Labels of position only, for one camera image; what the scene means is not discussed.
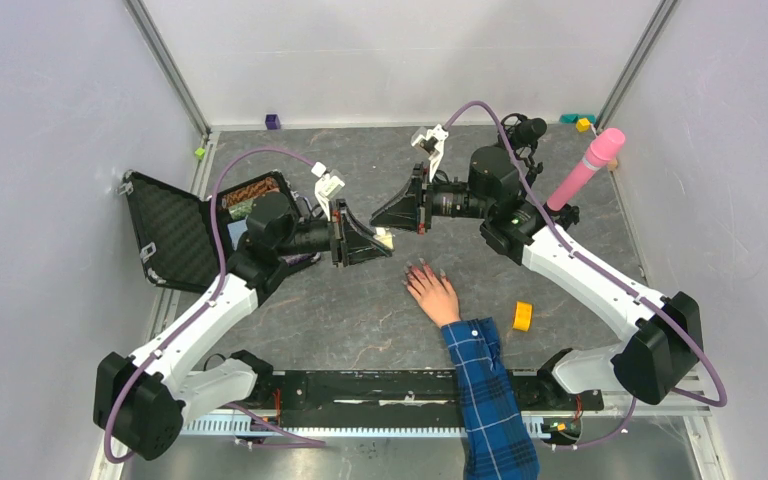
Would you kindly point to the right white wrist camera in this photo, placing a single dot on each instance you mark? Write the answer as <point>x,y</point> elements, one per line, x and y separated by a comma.
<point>431,141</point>

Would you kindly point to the yellow block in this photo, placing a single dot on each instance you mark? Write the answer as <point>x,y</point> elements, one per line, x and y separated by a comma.
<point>522,318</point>

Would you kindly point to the black poker chip case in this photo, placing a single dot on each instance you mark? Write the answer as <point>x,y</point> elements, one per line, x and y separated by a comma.
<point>173,229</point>

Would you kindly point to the purple cube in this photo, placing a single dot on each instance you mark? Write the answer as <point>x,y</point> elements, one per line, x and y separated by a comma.
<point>272,121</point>

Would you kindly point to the pink foam cylinder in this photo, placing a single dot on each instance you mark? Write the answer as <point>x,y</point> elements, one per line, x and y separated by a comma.
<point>601,151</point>

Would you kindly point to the teal block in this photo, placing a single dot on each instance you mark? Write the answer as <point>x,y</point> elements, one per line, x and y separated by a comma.
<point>574,118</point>

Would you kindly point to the black microphone on tripod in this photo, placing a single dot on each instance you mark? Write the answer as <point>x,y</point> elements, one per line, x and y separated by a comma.
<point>523,134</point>

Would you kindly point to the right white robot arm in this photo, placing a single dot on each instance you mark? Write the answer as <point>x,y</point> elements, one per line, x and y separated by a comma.
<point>651,356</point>

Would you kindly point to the small nail polish bottle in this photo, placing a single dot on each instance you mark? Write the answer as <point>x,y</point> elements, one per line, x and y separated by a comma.
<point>384,237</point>

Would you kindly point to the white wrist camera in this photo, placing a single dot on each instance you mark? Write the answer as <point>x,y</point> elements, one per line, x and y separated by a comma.
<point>431,141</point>
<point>327,186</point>

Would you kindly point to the blue plaid sleeve forearm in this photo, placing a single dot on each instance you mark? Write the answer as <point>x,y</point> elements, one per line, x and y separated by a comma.
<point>499,445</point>

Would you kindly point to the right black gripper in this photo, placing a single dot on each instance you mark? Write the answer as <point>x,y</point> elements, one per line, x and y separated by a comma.
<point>407,211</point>

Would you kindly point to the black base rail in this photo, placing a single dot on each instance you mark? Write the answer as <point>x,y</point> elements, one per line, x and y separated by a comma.
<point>354,399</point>

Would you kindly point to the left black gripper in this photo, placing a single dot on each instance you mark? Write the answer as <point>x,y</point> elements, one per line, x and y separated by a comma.
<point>357,243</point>

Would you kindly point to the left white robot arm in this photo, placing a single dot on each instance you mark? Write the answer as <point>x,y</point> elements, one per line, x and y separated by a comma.
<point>143,400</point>

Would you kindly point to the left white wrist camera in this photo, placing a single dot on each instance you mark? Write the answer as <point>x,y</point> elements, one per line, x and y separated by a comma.
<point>327,186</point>

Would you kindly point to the person hand with painted nails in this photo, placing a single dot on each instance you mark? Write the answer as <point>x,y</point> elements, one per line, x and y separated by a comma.
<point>434,294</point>

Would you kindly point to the small yellow cube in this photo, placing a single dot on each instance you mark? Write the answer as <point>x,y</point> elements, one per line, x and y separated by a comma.
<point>583,124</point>

